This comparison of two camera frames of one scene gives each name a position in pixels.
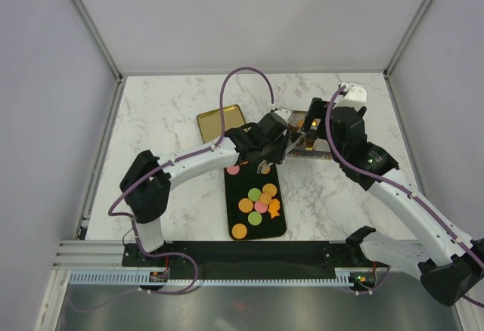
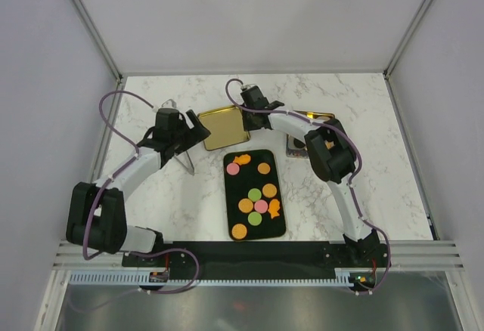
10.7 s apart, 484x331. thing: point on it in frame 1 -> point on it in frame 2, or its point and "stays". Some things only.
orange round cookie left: x=246 y=205 stays
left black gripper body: x=274 y=152 -> x=180 y=138
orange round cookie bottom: x=239 y=230 stays
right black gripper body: x=318 y=110 -> x=249 y=122
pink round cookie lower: x=260 y=208 stays
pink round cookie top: x=233 y=170 stays
